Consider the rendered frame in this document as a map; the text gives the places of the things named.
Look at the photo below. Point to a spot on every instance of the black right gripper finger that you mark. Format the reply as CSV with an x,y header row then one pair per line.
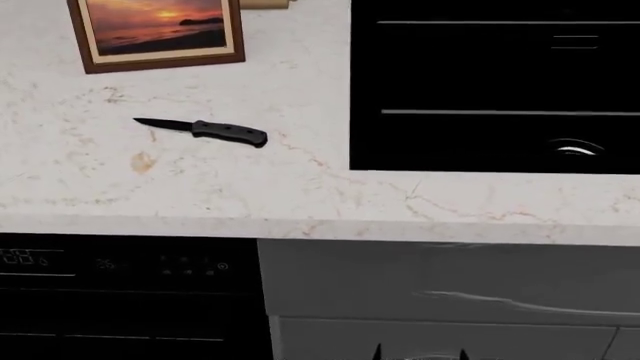
x,y
378,353
463,355

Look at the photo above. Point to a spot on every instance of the narrow grey cabinet door panel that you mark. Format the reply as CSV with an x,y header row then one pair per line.
x,y
629,343

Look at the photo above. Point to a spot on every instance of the black dishwasher with control panel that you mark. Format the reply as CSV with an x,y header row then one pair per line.
x,y
130,300

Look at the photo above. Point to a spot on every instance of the wide grey cabinet drawer front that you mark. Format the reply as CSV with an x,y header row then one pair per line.
x,y
450,277

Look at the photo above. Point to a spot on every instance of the black folding knife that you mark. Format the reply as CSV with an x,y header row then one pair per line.
x,y
227,132

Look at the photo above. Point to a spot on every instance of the black glass cooktop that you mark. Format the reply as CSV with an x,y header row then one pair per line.
x,y
475,82

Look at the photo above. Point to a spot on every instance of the beige wooden rolling pin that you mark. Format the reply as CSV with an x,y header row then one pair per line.
x,y
265,3

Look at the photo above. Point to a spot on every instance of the sunset photo in wooden frame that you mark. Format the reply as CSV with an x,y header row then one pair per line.
x,y
160,30

